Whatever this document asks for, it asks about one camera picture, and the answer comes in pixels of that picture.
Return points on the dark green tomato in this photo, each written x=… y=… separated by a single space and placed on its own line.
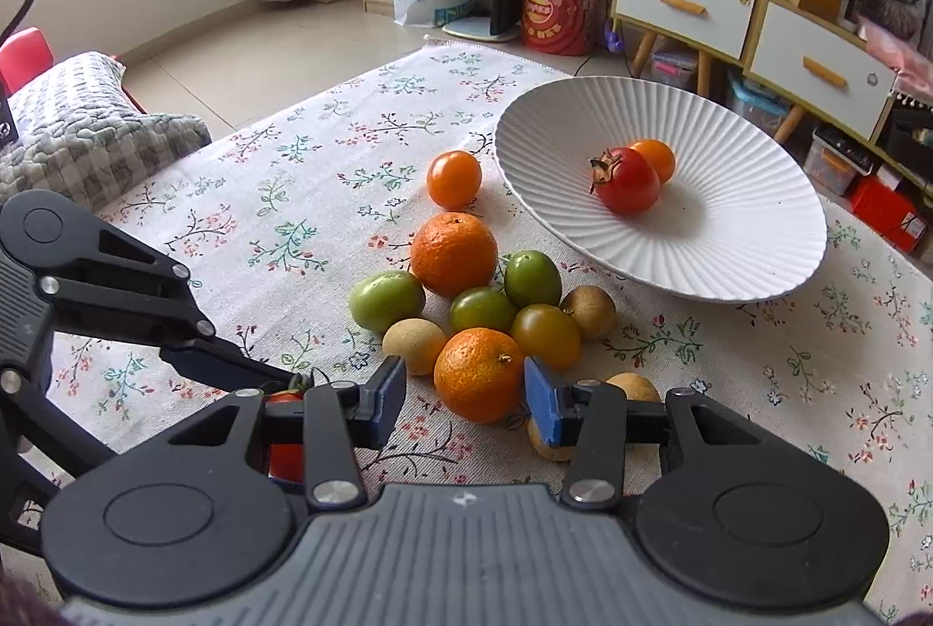
x=482 y=310

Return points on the clear storage box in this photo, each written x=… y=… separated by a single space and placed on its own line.
x=674 y=65

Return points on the white round base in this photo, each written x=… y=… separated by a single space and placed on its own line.
x=470 y=28

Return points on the orange cherry tomato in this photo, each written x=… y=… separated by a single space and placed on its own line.
x=656 y=156
x=454 y=179

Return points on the white ribbed plate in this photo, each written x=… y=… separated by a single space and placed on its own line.
x=729 y=218

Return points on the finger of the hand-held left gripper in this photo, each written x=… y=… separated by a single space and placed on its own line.
x=146 y=291
x=44 y=426

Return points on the red tomato with dry calyx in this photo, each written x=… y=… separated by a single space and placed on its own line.
x=627 y=181

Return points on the red printed bucket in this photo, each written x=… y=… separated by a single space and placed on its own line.
x=554 y=14

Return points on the black lidded storage box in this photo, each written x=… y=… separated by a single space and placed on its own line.
x=838 y=160

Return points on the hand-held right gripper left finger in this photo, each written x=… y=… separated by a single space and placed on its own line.
x=393 y=389

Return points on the grey quilted blanket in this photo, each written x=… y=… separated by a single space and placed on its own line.
x=73 y=123

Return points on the pink cloth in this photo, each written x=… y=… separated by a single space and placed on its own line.
x=904 y=61

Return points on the floral tablecloth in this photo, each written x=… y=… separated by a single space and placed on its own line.
x=306 y=174

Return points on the red box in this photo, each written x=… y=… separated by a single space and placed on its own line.
x=886 y=211

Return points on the small orange mandarin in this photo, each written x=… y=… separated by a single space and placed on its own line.
x=477 y=375

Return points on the large orange mandarin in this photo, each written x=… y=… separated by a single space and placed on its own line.
x=453 y=254

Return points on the yellow brown tomato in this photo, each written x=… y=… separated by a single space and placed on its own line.
x=545 y=336

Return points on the light green tomato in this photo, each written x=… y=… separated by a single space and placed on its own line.
x=386 y=300

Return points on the blue lidded storage box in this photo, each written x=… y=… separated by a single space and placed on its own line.
x=758 y=101

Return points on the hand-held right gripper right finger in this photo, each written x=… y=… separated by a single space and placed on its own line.
x=543 y=407

